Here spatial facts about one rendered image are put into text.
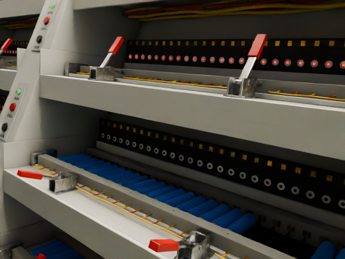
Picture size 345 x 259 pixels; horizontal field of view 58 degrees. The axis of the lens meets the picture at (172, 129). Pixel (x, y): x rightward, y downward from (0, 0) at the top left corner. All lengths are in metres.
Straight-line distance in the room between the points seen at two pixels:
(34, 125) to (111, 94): 0.23
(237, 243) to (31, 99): 0.48
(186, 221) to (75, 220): 0.17
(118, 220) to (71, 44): 0.41
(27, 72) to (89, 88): 0.21
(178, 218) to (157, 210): 0.04
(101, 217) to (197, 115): 0.20
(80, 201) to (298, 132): 0.33
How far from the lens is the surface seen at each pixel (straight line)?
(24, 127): 0.68
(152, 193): 0.49
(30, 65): 0.73
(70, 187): 0.55
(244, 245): 0.38
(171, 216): 0.43
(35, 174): 0.52
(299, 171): 0.47
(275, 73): 0.55
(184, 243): 0.35
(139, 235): 0.42
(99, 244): 0.46
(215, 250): 0.39
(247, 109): 0.36
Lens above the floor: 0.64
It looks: 7 degrees up
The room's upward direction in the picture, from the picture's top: 18 degrees clockwise
